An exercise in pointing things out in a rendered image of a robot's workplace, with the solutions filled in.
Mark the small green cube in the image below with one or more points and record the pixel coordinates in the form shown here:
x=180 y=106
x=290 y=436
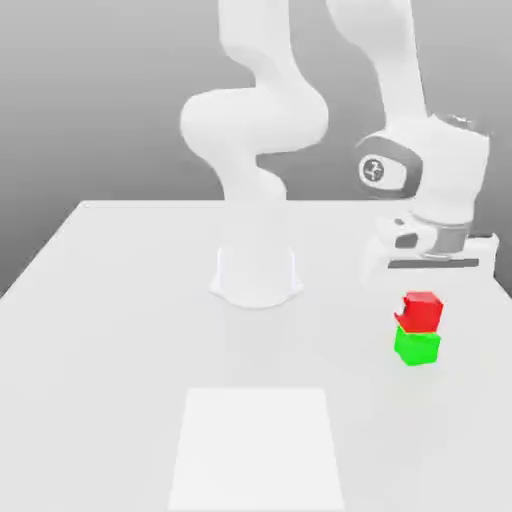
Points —
x=418 y=347

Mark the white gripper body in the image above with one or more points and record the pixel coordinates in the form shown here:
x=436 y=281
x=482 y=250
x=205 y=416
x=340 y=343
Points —
x=434 y=274

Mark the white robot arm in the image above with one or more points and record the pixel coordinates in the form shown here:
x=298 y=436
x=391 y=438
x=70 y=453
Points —
x=256 y=120

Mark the small red cube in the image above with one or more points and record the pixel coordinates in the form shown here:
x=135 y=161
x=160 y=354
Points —
x=424 y=314

